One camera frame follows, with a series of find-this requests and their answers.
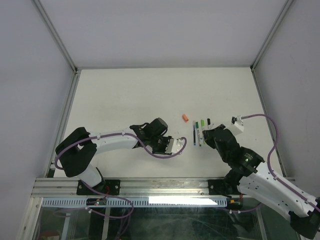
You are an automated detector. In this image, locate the white pen black end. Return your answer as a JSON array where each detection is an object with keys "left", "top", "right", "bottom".
[{"left": 207, "top": 118, "right": 211, "bottom": 130}]

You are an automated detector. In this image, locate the white pen light green end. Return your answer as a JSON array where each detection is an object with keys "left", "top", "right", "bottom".
[{"left": 201, "top": 126, "right": 206, "bottom": 145}]

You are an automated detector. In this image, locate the blue gel pen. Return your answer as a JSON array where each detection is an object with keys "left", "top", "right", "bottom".
[{"left": 192, "top": 126, "right": 197, "bottom": 146}]

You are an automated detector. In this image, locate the white pen dark green end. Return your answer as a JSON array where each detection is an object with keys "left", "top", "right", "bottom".
[{"left": 196, "top": 129, "right": 202, "bottom": 147}]

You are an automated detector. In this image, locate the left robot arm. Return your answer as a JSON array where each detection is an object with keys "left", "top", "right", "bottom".
[{"left": 55, "top": 117, "right": 179, "bottom": 195}]

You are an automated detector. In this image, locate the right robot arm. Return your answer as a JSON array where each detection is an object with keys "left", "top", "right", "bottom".
[{"left": 202, "top": 124, "right": 320, "bottom": 240}]

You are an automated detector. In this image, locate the orange pen cap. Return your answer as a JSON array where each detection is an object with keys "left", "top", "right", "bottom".
[{"left": 182, "top": 114, "right": 189, "bottom": 122}]

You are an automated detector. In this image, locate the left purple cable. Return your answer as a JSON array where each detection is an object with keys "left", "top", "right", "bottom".
[{"left": 54, "top": 133, "right": 188, "bottom": 201}]

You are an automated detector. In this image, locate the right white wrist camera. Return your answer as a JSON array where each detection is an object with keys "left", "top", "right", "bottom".
[{"left": 226, "top": 115, "right": 245, "bottom": 136}]

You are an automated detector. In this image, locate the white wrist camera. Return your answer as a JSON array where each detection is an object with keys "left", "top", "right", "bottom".
[
  {"left": 226, "top": 115, "right": 245, "bottom": 136},
  {"left": 166, "top": 138, "right": 185, "bottom": 155}
]

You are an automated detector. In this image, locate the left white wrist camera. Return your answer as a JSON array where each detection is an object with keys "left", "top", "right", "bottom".
[{"left": 166, "top": 138, "right": 185, "bottom": 155}]

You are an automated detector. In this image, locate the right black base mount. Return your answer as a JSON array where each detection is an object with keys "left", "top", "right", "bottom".
[{"left": 207, "top": 179, "right": 234, "bottom": 197}]

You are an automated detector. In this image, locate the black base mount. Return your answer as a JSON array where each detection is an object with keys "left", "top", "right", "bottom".
[
  {"left": 76, "top": 179, "right": 121, "bottom": 196},
  {"left": 207, "top": 179, "right": 234, "bottom": 197}
]

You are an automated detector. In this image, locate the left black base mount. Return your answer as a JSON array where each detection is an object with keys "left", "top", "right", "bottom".
[{"left": 76, "top": 179, "right": 121, "bottom": 196}]

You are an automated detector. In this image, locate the white slotted cable duct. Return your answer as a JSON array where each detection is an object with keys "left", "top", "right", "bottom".
[{"left": 42, "top": 196, "right": 227, "bottom": 208}]

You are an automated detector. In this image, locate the aluminium mounting rail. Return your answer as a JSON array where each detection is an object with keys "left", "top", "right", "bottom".
[{"left": 31, "top": 177, "right": 222, "bottom": 198}]

